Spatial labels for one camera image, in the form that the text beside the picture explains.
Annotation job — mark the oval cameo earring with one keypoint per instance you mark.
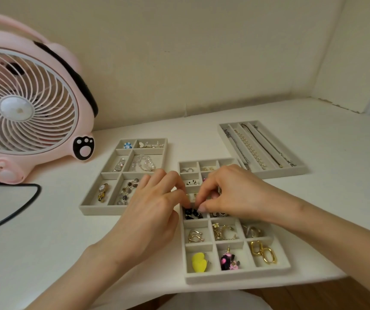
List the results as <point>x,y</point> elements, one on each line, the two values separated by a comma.
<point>218,215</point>

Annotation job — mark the gold heart hoop earring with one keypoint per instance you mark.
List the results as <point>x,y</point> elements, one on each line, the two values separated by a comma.
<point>195,236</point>

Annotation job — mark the pink black bow earring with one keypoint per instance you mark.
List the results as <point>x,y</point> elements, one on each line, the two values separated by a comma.
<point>229,261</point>

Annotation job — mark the person's right forearm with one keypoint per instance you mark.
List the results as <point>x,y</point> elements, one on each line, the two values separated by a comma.
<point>346,242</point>

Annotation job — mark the grey earring grid tray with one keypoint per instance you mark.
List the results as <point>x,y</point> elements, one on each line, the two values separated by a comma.
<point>201,246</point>

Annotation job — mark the rhinestone bow brooch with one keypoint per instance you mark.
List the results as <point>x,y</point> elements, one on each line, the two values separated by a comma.
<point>155,145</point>

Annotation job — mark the white table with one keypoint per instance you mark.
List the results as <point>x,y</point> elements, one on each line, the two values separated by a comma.
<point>333,151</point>

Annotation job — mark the person's right hand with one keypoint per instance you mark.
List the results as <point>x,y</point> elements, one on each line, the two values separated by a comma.
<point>249,196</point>

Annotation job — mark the yellow enamel earring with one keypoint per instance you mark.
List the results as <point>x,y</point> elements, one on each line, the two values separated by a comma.
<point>197,265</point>
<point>202,258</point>

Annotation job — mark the grey bracelet tray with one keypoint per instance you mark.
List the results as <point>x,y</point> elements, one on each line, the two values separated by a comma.
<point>86,210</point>

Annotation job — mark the gold oval hoop earring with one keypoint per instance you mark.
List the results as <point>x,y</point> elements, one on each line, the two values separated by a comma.
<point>268,248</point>
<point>256,242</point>

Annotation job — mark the pink animal-shaped desk fan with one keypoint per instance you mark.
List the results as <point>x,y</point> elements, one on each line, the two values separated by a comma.
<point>27,109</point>

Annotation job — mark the black bow earrings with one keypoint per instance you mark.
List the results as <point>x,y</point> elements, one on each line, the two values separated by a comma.
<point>193,213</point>

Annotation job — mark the grey necklace tray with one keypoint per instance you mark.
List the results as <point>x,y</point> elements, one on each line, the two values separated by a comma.
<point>297,173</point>

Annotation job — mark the person's left hand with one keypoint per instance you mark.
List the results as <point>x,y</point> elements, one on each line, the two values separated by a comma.
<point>146,219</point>

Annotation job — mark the shiny wide hoop earring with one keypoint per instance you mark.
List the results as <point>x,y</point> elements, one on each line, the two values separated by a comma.
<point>252,231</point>

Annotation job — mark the gold chunky hoop earring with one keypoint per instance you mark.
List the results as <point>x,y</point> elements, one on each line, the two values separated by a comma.
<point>223,236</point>

